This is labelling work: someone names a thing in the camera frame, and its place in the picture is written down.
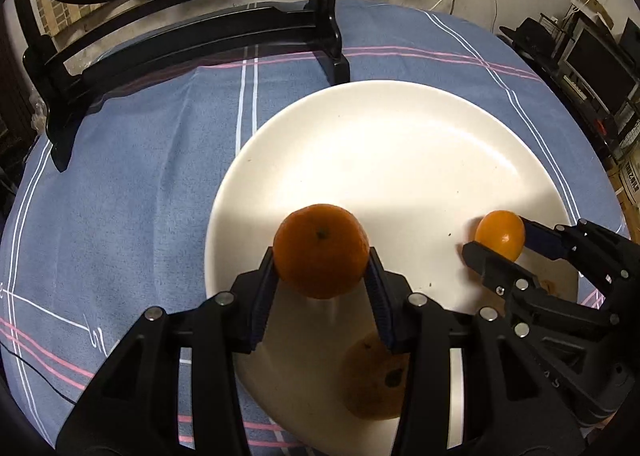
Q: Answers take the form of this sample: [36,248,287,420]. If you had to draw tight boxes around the small golden orange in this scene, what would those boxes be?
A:
[474,210,527,263]

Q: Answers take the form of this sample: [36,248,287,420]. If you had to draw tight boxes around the white plate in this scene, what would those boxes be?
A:
[204,80,581,439]

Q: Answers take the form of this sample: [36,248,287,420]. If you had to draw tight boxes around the thin black cable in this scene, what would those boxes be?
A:
[0,340,77,406]

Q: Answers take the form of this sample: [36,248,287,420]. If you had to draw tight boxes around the black monitor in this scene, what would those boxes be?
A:
[564,25,637,109]

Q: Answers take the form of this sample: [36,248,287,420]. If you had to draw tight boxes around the cardboard box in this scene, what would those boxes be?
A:
[602,156,640,223]

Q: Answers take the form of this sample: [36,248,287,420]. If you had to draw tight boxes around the black desk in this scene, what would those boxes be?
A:
[500,26,640,159]

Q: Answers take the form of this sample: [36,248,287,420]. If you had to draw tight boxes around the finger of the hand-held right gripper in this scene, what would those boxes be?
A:
[520,217,640,319]
[462,241,617,334]

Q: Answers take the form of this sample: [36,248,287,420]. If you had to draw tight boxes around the deep orange tangerine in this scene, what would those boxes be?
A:
[272,203,371,299]

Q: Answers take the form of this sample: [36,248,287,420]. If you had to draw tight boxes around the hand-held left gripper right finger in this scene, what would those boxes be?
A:
[364,246,586,456]

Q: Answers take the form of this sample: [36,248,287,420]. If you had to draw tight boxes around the blue plaid tablecloth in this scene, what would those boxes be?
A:
[0,0,631,456]

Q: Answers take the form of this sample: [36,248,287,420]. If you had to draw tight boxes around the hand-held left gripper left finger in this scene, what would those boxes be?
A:
[55,247,281,456]

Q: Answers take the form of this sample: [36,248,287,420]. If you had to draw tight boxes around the brown spotted pear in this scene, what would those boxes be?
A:
[340,331,412,421]

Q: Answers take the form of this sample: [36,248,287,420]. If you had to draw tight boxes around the black round goldfish screen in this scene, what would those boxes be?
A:
[12,0,351,173]

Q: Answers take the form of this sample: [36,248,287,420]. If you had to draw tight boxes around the black hat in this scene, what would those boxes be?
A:
[500,17,558,57]

